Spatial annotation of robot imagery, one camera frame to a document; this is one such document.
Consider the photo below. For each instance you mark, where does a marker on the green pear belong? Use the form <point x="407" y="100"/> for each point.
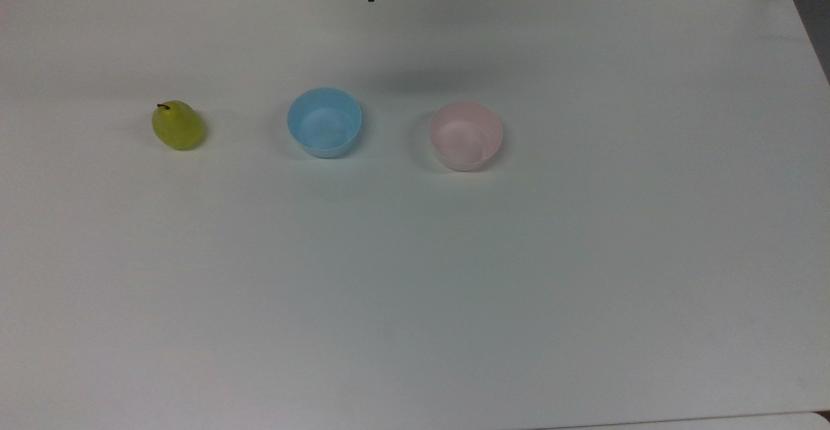
<point x="178" y="126"/>

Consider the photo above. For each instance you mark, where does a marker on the light blue plastic bowl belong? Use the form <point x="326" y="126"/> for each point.
<point x="324" y="125"/>

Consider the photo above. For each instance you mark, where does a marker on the pink plastic bowl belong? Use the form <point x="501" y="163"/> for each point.
<point x="465" y="137"/>

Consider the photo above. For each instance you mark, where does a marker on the white adjacent table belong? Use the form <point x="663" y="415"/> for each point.
<point x="713" y="423"/>

